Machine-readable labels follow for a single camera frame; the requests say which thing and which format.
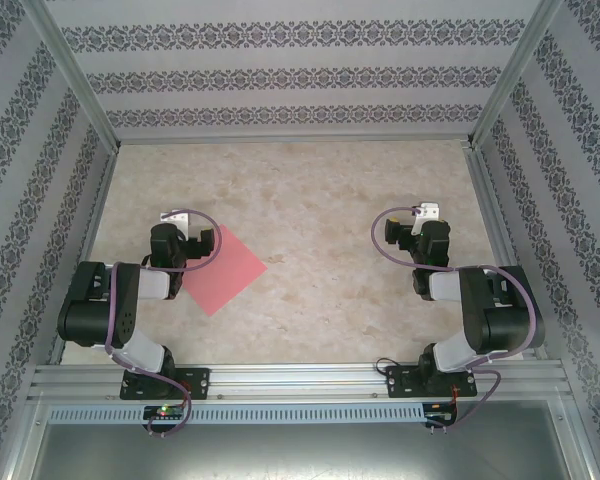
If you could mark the circuit board with green light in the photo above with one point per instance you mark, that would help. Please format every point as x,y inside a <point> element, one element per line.
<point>165,411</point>

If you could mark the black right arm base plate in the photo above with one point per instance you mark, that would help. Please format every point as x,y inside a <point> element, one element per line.
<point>400,382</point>

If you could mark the circuit board with blue light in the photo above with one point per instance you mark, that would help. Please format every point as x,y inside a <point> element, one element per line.
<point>440,414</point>

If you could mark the aluminium side rail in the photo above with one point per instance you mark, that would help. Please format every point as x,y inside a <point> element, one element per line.
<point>87,240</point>
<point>500,240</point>

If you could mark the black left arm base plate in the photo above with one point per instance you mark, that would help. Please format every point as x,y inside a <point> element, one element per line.
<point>200,382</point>

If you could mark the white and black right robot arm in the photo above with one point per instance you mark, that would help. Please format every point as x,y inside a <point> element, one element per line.
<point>505,320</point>

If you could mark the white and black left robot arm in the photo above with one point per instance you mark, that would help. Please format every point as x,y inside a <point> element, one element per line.
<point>90,310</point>

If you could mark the long aluminium mounting rail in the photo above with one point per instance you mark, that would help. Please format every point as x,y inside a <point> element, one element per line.
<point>300,382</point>

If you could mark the aluminium back rail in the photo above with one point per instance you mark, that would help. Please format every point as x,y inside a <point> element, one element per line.
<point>290,141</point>

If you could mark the grey sheet metal panel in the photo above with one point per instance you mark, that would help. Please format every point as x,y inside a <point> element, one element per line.
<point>300,455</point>

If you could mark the aluminium frame post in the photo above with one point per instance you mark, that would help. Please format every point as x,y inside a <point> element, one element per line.
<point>75,80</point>
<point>515,75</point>

